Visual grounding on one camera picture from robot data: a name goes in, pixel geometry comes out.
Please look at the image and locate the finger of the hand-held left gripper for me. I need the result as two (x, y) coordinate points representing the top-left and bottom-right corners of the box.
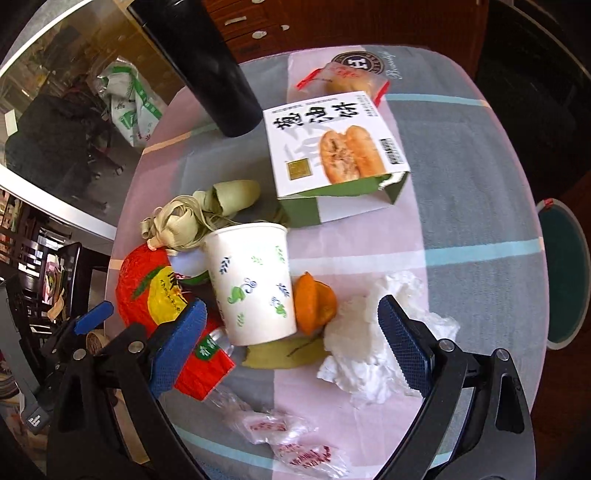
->
(41, 302), (115, 370)

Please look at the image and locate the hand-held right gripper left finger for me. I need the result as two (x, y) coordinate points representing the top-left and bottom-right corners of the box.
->
(46, 299), (208, 480)

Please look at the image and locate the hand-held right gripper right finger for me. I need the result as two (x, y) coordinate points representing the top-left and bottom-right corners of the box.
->
(374, 295), (534, 480)

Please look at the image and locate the white tissue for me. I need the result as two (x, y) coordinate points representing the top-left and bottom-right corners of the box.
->
(316, 271), (461, 407)

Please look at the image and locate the red orange plastic bag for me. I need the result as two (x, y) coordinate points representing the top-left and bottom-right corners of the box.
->
(115, 244), (218, 342)

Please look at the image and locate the white leaf print paper cup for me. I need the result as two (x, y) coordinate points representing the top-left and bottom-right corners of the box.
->
(202, 222), (298, 347)

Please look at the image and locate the red label plastic packet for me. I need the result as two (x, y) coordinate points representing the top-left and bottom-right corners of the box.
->
(173, 330), (252, 416)

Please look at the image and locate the dark wooden chair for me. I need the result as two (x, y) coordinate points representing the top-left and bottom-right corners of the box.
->
(0, 222), (84, 324)

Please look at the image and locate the white green round container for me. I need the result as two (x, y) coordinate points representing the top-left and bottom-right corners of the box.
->
(167, 251), (211, 287)

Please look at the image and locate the clear wrapper red print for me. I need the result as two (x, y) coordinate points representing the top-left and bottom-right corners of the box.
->
(226, 406), (310, 446)
(270, 440), (352, 480)

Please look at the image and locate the dried bamboo leaf bundle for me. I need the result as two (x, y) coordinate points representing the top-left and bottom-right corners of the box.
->
(140, 180), (289, 254)

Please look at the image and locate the black office chair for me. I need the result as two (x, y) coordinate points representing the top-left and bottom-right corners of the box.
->
(4, 88), (125, 185)

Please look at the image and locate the white green pastry box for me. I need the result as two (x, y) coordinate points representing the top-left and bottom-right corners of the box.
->
(262, 91), (411, 228)

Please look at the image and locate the green white plastic bag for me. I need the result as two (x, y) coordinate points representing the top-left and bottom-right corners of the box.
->
(95, 60), (168, 148)

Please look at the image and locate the bun in clear wrapper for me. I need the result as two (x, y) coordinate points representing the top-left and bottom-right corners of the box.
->
(295, 62), (391, 104)

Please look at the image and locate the black tumbler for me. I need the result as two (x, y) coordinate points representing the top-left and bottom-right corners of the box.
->
(127, 0), (264, 138)

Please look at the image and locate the wooden drawer cabinet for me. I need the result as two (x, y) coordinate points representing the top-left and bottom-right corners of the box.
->
(203, 0), (490, 63)

